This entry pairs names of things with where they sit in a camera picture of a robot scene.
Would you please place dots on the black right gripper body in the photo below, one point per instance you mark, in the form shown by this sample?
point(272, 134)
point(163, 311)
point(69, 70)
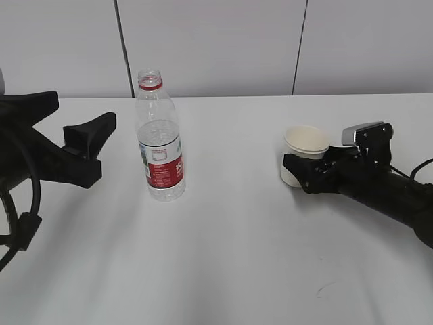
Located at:
point(355, 179)

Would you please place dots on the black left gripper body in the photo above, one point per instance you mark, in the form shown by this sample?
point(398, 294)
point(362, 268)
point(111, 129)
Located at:
point(26, 153)

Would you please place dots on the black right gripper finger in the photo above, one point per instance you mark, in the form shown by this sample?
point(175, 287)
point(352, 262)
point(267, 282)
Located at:
point(335, 155)
point(305, 171)

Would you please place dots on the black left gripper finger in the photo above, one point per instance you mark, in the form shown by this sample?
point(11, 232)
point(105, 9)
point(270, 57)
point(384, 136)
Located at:
point(86, 140)
point(28, 109)

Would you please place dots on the white paper cup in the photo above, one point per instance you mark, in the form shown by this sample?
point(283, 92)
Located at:
point(306, 142)

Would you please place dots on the clear plastic water bottle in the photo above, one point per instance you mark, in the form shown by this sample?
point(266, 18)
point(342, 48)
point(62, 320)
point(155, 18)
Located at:
point(158, 135)

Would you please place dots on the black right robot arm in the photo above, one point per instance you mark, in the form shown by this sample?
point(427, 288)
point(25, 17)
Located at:
point(409, 203)

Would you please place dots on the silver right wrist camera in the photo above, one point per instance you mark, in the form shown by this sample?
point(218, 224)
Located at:
point(373, 141)

